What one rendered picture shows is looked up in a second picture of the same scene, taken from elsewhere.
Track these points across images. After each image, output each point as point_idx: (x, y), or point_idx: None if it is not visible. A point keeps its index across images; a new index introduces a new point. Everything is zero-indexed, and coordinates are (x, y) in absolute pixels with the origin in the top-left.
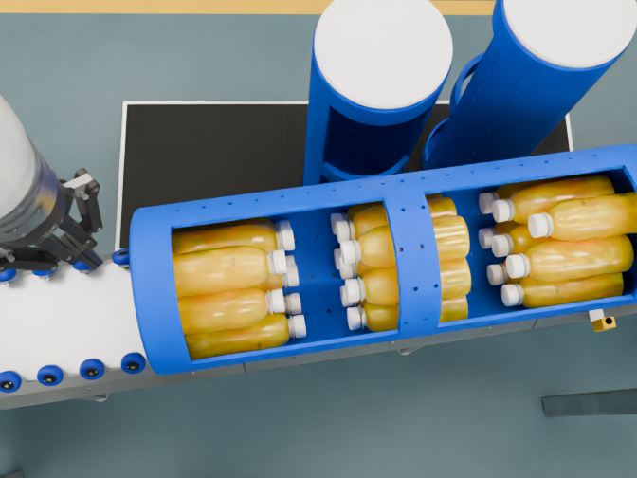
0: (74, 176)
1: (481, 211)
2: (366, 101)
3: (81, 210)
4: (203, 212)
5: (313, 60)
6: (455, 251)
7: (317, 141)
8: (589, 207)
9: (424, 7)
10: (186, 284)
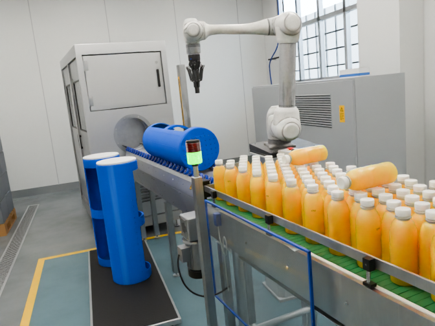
0: (187, 67)
1: None
2: (134, 158)
3: (191, 75)
4: (178, 133)
5: (121, 165)
6: None
7: (134, 206)
8: None
9: (103, 160)
10: None
